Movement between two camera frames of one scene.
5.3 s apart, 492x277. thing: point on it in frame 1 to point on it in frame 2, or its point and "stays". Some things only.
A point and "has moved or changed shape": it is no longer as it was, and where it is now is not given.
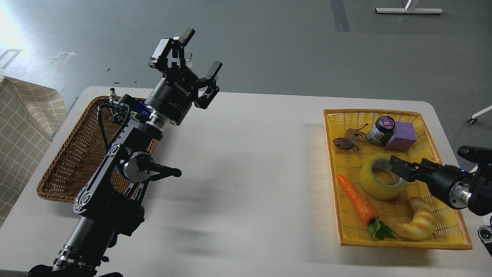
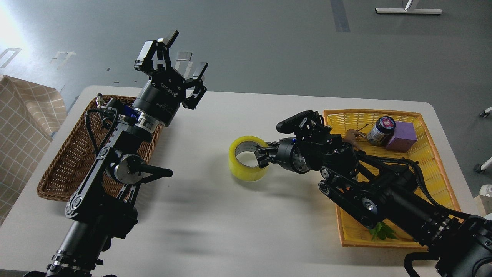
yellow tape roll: x=371 y=186 has moved or changed shape
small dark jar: x=382 y=132 stays
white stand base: x=411 y=10 stays
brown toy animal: x=348 y=141 stays
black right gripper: x=452 y=185 to x=286 y=152
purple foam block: x=404 y=137 stays
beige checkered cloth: x=30 y=114 stays
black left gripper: x=173 y=95 to x=159 y=99
